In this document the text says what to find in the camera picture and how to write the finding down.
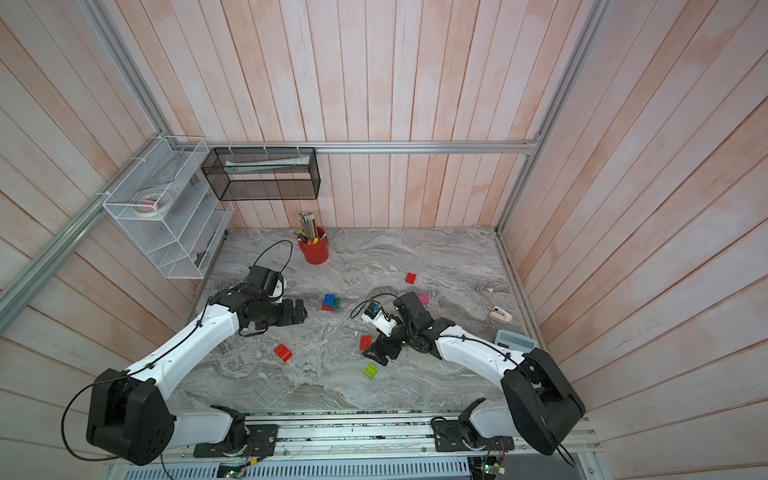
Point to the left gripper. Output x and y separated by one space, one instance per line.
288 317

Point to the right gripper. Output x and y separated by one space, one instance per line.
380 355

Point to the lime lego brick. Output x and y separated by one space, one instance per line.
370 370

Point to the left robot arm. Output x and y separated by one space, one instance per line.
129 416

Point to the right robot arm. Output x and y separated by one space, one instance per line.
538 404

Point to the red pen cup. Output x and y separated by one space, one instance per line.
316 250

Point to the pens in cup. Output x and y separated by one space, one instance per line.
309 232

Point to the small white pink object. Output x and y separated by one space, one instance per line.
500 315

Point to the calculator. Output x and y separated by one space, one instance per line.
514 341

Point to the black mesh basket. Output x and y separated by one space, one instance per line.
262 173

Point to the tape roll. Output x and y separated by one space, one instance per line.
150 205

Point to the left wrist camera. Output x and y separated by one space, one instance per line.
278 290

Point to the aluminium rail front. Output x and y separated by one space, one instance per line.
289 436

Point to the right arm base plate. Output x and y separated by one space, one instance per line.
460 436

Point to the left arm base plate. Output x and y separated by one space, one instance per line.
254 441

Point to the white wire shelf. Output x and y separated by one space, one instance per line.
181 242

